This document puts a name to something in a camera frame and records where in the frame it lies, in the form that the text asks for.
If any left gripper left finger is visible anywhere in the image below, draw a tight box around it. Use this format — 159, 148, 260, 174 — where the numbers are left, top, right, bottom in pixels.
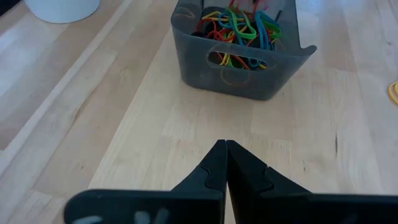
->
63, 139, 227, 224

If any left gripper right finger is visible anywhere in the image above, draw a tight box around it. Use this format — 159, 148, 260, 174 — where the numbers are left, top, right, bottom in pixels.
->
227, 140, 398, 224

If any yellow rubber band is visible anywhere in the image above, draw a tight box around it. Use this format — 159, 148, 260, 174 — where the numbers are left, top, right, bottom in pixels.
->
387, 80, 398, 107
201, 11, 233, 22

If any grey translucent plastic bin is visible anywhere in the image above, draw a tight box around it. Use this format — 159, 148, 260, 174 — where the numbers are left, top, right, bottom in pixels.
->
170, 0, 318, 101

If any white plant pot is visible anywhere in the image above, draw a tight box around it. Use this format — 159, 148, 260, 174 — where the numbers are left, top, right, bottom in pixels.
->
23, 0, 101, 24

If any black aluminium table frame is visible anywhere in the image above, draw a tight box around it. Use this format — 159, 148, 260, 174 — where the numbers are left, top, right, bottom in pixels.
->
0, 0, 22, 16

